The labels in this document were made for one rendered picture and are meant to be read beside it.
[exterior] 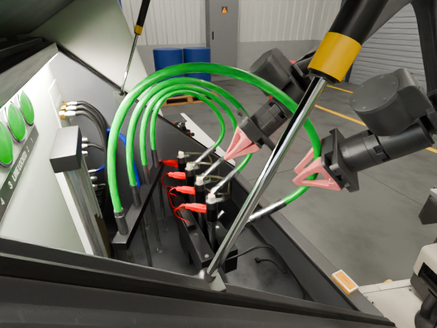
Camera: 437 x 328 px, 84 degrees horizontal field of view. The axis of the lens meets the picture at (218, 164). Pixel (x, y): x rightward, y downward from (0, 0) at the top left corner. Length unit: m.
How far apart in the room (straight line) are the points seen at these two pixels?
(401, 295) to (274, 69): 1.42
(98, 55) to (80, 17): 0.09
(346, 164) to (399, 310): 1.26
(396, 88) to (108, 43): 0.65
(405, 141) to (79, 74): 0.69
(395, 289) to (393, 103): 1.41
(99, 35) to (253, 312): 0.71
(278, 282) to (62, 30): 0.87
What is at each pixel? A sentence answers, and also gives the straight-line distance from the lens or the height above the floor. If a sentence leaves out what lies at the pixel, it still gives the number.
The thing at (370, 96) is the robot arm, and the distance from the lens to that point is 0.37.
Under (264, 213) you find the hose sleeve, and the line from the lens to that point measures 0.50.
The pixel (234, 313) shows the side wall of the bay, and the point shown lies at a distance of 0.20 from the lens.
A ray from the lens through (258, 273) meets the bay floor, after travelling 0.81.
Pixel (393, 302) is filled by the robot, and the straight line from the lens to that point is 1.64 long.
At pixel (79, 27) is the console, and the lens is 0.77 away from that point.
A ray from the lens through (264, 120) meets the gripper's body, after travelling 0.50.
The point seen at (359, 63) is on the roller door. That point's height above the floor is 0.53.
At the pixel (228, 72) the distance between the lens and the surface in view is 0.37.
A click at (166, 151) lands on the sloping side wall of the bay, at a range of 0.83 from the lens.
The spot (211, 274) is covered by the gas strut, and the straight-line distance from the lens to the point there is 0.19.
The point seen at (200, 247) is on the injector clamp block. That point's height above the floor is 0.98.
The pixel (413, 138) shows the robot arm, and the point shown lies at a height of 1.35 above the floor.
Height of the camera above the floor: 1.48
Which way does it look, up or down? 30 degrees down
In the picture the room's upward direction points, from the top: straight up
